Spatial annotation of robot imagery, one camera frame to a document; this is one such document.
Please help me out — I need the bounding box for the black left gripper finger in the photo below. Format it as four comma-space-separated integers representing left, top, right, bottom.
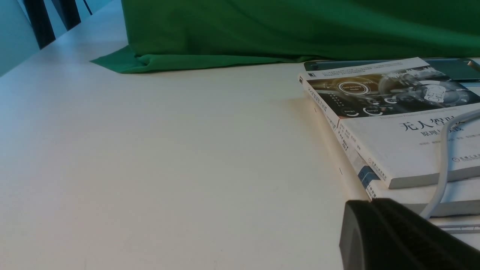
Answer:
339, 199, 480, 270

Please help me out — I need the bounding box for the bottom thin white booklet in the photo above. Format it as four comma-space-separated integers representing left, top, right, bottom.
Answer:
429, 215, 480, 250

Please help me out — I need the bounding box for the middle white book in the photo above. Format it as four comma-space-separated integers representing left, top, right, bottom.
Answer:
324, 129, 480, 218

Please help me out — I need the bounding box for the top book with car cover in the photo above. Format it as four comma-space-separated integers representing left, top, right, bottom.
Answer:
298, 57, 480, 189

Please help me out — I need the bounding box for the green backdrop cloth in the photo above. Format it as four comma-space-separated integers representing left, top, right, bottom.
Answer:
93, 0, 480, 74

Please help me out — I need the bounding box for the white lamp power cable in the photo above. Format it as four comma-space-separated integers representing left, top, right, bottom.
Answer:
419, 109, 480, 219

